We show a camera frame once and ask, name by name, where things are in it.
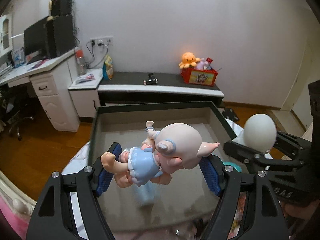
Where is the white round-head figure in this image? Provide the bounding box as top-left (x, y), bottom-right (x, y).
top-left (233, 114), bottom-right (277, 154)

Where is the black bathroom scale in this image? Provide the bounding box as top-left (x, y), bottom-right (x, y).
top-left (222, 108), bottom-right (239, 122)

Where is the black handheld device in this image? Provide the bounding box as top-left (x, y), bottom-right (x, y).
top-left (143, 73), bottom-right (158, 86)

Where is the white wall power strip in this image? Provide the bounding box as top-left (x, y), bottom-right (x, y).
top-left (90, 36), bottom-right (113, 46)

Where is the white computer desk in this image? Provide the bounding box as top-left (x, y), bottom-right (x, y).
top-left (1, 49), bottom-right (80, 132)

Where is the pink white toy set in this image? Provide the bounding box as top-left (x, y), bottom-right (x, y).
top-left (228, 192), bottom-right (246, 239)

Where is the black computer tower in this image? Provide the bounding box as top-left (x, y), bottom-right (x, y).
top-left (46, 15), bottom-right (75, 59)

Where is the blue yellow snack bag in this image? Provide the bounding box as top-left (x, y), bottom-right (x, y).
top-left (103, 54), bottom-right (114, 80)

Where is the white wall cabinet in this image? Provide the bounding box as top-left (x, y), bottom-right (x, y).
top-left (0, 14), bottom-right (13, 56)

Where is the red toy box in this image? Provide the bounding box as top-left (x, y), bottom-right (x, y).
top-left (181, 67), bottom-right (218, 87)

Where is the pink black storage box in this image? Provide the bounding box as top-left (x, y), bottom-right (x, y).
top-left (88, 102), bottom-right (236, 232)

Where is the black speaker box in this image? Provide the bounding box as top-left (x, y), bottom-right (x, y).
top-left (50, 0), bottom-right (72, 17)

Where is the white small side cabinet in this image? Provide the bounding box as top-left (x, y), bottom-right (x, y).
top-left (68, 68), bottom-right (103, 118)

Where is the red capped water bottle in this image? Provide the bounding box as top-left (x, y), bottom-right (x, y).
top-left (75, 48), bottom-right (87, 76)

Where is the black computer monitor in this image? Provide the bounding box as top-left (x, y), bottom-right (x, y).
top-left (24, 16), bottom-right (48, 64)

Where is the pink blanket bed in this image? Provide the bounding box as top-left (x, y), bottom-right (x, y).
top-left (1, 197), bottom-right (29, 239)

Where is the white bed post knob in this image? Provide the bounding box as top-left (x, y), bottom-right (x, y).
top-left (12, 199), bottom-right (33, 216)

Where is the pink doll blue dress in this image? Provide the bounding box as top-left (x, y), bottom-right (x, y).
top-left (100, 121), bottom-right (220, 188)

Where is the black office chair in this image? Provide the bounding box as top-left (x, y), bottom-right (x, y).
top-left (1, 87), bottom-right (34, 141)

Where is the orange octopus plush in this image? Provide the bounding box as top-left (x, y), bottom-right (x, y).
top-left (179, 52), bottom-right (201, 69)

